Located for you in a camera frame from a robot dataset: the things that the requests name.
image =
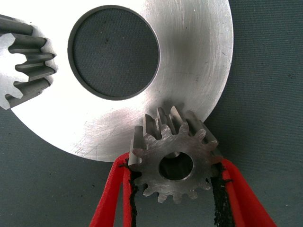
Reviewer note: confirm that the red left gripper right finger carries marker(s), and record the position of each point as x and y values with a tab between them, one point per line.
241	203

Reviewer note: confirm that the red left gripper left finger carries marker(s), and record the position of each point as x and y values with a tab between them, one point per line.
111	196

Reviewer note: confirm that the steel planetary gear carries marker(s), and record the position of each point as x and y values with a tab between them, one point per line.
151	165
30	54

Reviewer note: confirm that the round metal carrier plate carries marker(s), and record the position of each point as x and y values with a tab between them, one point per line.
189	59

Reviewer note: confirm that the dark grey table cloth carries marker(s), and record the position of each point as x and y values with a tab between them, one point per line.
260	71

